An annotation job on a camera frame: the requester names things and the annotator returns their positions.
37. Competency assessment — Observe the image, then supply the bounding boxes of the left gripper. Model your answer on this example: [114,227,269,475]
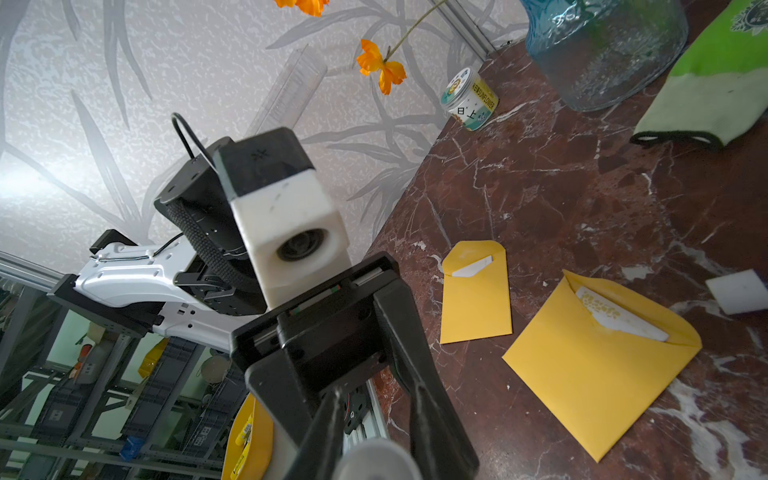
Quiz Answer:
[232,252,480,479]

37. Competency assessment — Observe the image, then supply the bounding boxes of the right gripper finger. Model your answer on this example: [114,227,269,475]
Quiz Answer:
[283,389,347,480]

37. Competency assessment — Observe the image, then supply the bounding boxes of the white glue stick cap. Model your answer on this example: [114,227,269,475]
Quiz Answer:
[706,269,768,315]

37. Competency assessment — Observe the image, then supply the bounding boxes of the white green glue stick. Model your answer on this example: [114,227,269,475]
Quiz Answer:
[332,438,423,480]

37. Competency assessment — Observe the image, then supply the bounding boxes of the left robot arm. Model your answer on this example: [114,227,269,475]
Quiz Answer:
[52,127,479,479]

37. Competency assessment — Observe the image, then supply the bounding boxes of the tilted yellow envelope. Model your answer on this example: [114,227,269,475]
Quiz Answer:
[440,240,513,344]

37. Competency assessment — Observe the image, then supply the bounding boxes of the upright yellow envelope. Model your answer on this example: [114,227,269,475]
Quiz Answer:
[503,271,702,461]

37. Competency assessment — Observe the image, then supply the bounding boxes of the small printed tin can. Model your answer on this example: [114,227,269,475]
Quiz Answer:
[440,67,499,131]

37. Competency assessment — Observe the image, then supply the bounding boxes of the orange yellow artificial flowers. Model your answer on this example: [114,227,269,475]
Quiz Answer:
[274,0,446,96]

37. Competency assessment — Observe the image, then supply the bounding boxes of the blue glass vase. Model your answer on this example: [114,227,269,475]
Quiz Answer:
[522,0,689,112]

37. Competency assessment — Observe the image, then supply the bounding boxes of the green work glove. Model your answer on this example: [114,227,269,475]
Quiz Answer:
[630,1,767,150]

